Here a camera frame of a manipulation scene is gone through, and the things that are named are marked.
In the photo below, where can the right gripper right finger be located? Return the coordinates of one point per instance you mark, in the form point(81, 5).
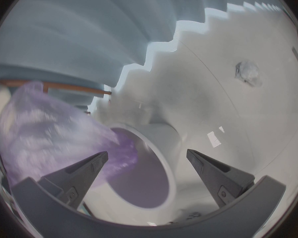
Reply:
point(221, 182)

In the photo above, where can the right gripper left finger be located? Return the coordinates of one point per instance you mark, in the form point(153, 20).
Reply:
point(74, 182)

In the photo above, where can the purple plastic bag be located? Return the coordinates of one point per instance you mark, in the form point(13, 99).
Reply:
point(52, 137)

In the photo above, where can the white trash bin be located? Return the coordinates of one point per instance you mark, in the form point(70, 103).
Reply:
point(171, 157)

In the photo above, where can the white wooden chair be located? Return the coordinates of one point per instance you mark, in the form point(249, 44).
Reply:
point(77, 87)

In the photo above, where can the crumpled clear wrapper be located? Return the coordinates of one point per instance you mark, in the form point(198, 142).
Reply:
point(249, 71)

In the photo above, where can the pale blue curtain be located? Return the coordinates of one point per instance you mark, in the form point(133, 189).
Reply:
point(89, 33)

